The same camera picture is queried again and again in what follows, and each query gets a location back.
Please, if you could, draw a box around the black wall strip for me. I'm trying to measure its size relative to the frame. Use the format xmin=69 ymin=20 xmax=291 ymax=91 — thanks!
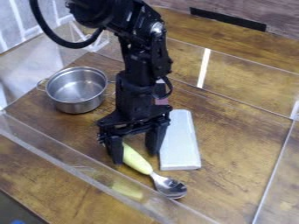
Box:
xmin=189 ymin=7 xmax=267 ymax=32

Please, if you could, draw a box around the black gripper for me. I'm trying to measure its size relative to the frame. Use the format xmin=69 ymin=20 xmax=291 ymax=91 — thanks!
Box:
xmin=97 ymin=105 xmax=173 ymax=165

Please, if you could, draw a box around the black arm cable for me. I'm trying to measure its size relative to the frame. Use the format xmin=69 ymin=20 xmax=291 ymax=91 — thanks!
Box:
xmin=29 ymin=0 xmax=106 ymax=50

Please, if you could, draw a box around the toy cleaver knife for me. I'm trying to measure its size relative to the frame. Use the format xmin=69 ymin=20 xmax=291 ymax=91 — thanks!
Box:
xmin=159 ymin=108 xmax=201 ymax=171

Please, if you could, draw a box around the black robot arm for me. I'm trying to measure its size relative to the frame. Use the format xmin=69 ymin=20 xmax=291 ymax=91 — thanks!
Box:
xmin=66 ymin=0 xmax=173 ymax=165

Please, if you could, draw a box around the spoon with yellow handle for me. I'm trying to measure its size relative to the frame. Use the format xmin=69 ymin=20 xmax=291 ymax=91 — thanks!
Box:
xmin=123 ymin=143 xmax=187 ymax=200

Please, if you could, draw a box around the small steel pot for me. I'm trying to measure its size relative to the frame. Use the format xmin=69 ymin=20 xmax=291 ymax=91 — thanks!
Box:
xmin=36 ymin=66 xmax=116 ymax=115

